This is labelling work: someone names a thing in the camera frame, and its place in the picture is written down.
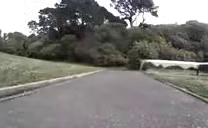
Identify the wood of trees and bushes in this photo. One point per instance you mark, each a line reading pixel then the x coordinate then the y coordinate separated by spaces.
pixel 92 40

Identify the grey asphalt road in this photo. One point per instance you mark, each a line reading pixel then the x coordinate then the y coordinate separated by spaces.
pixel 108 103

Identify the pale concrete kerb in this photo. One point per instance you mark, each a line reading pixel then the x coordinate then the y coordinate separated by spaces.
pixel 42 82

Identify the grass slope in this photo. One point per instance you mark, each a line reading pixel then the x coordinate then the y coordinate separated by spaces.
pixel 22 68

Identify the grey stone kerb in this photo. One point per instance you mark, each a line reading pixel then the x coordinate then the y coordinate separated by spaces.
pixel 188 92

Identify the grass verge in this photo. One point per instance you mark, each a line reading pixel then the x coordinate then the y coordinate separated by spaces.
pixel 195 83

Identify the dark bench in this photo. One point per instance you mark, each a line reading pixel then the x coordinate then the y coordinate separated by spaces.
pixel 207 68

